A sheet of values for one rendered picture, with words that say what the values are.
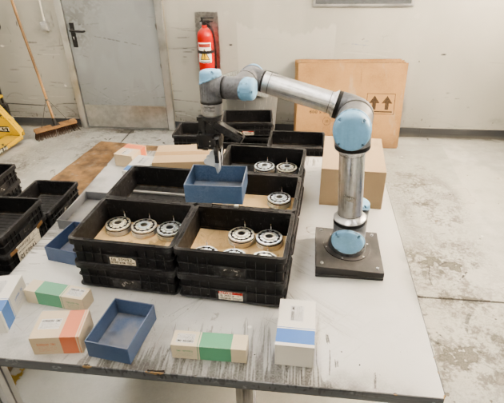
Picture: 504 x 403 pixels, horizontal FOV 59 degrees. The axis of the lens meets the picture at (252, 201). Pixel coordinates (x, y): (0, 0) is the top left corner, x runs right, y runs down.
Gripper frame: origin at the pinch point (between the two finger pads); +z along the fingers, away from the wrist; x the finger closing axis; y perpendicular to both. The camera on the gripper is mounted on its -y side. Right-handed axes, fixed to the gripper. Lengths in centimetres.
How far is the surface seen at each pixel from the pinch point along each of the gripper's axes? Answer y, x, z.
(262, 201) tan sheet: -11.6, -30.5, 26.9
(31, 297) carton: 66, 30, 43
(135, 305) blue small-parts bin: 25, 31, 40
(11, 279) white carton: 73, 28, 36
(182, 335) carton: 5, 43, 40
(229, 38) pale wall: 57, -307, -12
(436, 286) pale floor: -111, -87, 105
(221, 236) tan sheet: 1.1, -1.8, 29.5
